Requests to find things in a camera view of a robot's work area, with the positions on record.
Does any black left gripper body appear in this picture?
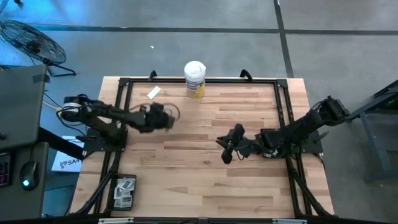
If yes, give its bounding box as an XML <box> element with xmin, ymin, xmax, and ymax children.
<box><xmin>139</xmin><ymin>101</ymin><xmax>177</xmax><ymax>134</ymax></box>

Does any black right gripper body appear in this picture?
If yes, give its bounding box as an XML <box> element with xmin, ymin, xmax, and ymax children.
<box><xmin>221</xmin><ymin>123</ymin><xmax>262</xmax><ymax>165</ymax></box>

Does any white oblong packet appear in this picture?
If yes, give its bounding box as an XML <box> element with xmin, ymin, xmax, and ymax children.
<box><xmin>146</xmin><ymin>85</ymin><xmax>162</xmax><ymax>100</ymax></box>

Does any black plastic mesh basket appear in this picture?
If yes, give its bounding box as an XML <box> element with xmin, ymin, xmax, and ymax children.
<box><xmin>107</xmin><ymin>174</ymin><xmax>137</xmax><ymax>213</ymax></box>
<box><xmin>260</xmin><ymin>127</ymin><xmax>290</xmax><ymax>159</ymax></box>

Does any yellow Lysol wipes canister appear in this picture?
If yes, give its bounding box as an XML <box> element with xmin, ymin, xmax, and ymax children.
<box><xmin>183</xmin><ymin>60</ymin><xmax>207</xmax><ymax>100</ymax></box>

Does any white printed paper sheet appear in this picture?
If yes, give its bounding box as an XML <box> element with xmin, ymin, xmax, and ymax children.
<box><xmin>51</xmin><ymin>135</ymin><xmax>85</xmax><ymax>173</ymax></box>

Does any black metal bar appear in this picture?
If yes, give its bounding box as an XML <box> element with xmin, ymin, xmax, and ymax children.
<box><xmin>37</xmin><ymin>126</ymin><xmax>86</xmax><ymax>160</ymax></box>

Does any grey monitor back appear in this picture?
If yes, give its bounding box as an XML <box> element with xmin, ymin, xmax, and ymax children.
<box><xmin>0</xmin><ymin>64</ymin><xmax>50</xmax><ymax>150</ymax></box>

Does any black computer mouse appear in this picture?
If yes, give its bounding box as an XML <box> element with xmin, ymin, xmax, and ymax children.
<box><xmin>19</xmin><ymin>161</ymin><xmax>40</xmax><ymax>191</ymax></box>

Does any black floor fan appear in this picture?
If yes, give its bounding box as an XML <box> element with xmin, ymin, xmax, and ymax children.
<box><xmin>0</xmin><ymin>20</ymin><xmax>77</xmax><ymax>78</ymax></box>

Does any grey desk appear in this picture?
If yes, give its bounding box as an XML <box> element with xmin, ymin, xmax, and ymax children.
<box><xmin>0</xmin><ymin>141</ymin><xmax>50</xmax><ymax>220</ymax></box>

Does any black keyboard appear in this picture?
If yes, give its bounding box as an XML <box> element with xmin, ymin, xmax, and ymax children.
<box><xmin>0</xmin><ymin>151</ymin><xmax>12</xmax><ymax>189</ymax></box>

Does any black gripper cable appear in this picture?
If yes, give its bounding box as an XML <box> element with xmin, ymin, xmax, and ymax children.
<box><xmin>129</xmin><ymin>101</ymin><xmax>182</xmax><ymax>123</ymax></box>

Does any silver metal bracket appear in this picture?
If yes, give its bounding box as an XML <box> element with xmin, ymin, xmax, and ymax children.
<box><xmin>272</xmin><ymin>218</ymin><xmax>308</xmax><ymax>224</ymax></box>
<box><xmin>98</xmin><ymin>217</ymin><xmax>134</xmax><ymax>224</ymax></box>

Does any yellow extension cable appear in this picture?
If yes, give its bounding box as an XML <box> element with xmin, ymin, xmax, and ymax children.
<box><xmin>42</xmin><ymin>99</ymin><xmax>62</xmax><ymax>112</ymax></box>

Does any grey metal cart frame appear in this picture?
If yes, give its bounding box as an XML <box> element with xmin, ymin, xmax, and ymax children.
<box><xmin>343</xmin><ymin>79</ymin><xmax>398</xmax><ymax>183</ymax></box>

